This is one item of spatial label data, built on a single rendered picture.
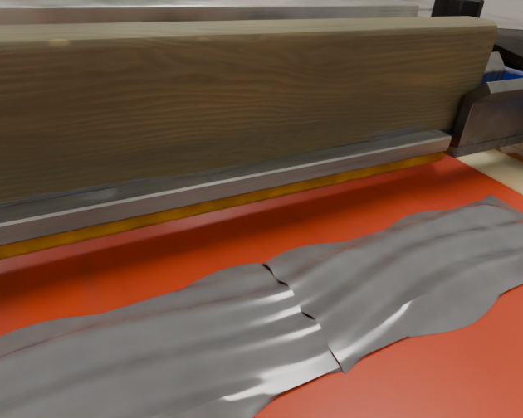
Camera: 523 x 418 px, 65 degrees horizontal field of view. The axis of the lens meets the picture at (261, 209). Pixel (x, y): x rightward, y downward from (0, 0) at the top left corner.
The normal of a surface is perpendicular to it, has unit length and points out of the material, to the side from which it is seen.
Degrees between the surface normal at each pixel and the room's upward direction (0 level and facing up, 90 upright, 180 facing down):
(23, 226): 90
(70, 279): 0
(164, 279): 0
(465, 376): 0
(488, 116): 90
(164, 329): 32
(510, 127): 90
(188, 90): 90
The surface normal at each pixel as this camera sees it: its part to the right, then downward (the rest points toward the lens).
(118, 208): 0.46, 0.50
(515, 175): 0.06, -0.84
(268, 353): 0.23, -0.43
